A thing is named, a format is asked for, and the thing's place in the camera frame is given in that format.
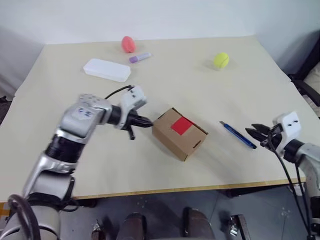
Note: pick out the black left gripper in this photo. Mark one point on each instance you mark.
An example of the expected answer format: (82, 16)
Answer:
(132, 120)

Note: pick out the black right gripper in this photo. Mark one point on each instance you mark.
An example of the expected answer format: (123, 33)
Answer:
(273, 138)

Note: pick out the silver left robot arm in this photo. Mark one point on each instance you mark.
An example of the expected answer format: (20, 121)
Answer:
(75, 117)

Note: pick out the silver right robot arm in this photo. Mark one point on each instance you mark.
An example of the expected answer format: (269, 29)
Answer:
(311, 160)

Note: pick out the cardboard box with red seal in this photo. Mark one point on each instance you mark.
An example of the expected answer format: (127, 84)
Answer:
(175, 141)

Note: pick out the blue pen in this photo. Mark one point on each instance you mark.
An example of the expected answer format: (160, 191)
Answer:
(237, 135)

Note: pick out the black chair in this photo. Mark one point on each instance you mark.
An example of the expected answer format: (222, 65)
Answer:
(308, 91)

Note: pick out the white plastic case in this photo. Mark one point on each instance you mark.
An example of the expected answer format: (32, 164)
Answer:
(107, 70)

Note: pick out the purple glue stick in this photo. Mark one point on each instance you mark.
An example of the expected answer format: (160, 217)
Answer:
(140, 57)

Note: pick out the yellow tennis ball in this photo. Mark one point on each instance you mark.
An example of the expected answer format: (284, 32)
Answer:
(221, 60)

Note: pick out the pink peach toy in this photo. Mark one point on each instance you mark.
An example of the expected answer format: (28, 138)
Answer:
(128, 44)

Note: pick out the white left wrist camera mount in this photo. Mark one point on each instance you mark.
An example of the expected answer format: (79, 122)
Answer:
(133, 96)

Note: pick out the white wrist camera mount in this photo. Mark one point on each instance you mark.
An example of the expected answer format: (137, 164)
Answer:
(291, 125)
(133, 96)

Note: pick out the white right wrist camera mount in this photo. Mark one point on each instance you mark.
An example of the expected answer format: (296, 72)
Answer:
(291, 125)

